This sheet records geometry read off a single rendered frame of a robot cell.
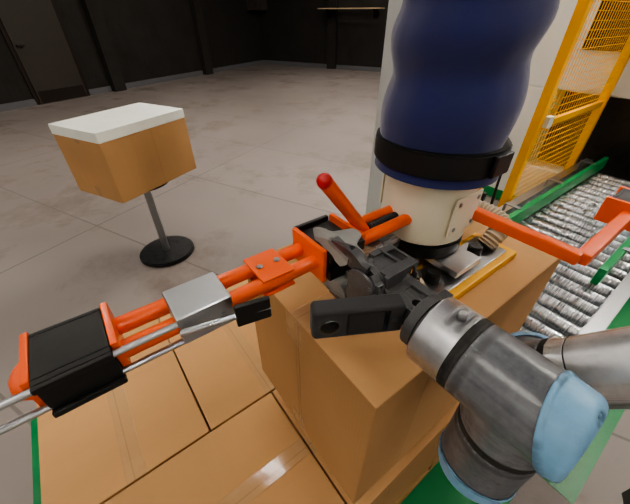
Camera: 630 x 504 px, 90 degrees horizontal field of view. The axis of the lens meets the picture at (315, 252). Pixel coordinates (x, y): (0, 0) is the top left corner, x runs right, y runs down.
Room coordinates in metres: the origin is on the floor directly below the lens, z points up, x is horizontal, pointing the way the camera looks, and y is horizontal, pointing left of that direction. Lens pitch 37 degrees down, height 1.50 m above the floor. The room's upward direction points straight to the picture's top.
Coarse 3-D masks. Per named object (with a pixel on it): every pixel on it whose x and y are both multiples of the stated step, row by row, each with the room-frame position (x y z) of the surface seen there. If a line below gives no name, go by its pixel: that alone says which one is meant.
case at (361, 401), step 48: (288, 288) 0.45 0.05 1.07; (480, 288) 0.45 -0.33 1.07; (528, 288) 0.48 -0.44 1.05; (288, 336) 0.40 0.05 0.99; (384, 336) 0.34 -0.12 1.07; (288, 384) 0.41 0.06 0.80; (336, 384) 0.28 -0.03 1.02; (384, 384) 0.25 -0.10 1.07; (432, 384) 0.31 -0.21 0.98; (336, 432) 0.27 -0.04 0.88; (384, 432) 0.24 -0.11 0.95
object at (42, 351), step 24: (96, 312) 0.25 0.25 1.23; (24, 336) 0.22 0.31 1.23; (48, 336) 0.22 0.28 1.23; (72, 336) 0.22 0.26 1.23; (96, 336) 0.22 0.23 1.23; (120, 336) 0.24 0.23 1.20; (24, 360) 0.19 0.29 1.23; (48, 360) 0.19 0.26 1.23; (72, 360) 0.19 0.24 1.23; (120, 360) 0.21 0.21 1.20; (24, 384) 0.16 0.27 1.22
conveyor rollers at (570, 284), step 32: (576, 192) 1.96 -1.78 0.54; (608, 192) 1.96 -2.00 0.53; (544, 224) 1.54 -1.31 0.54; (576, 224) 1.56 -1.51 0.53; (608, 256) 1.23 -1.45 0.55; (544, 288) 1.02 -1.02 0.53; (576, 288) 1.01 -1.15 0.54; (608, 288) 1.00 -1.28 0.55; (544, 320) 0.85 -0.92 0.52; (576, 320) 0.84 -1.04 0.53
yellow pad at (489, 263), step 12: (468, 240) 0.59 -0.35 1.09; (480, 252) 0.52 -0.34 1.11; (492, 252) 0.54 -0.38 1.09; (504, 252) 0.54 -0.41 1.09; (516, 252) 0.55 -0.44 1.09; (432, 264) 0.50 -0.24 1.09; (480, 264) 0.50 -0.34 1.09; (492, 264) 0.51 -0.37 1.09; (504, 264) 0.52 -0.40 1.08; (432, 276) 0.44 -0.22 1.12; (444, 276) 0.46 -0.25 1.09; (468, 276) 0.46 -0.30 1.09; (480, 276) 0.47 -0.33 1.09; (432, 288) 0.43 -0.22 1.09; (444, 288) 0.43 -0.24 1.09; (456, 288) 0.43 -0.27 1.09; (468, 288) 0.44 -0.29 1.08
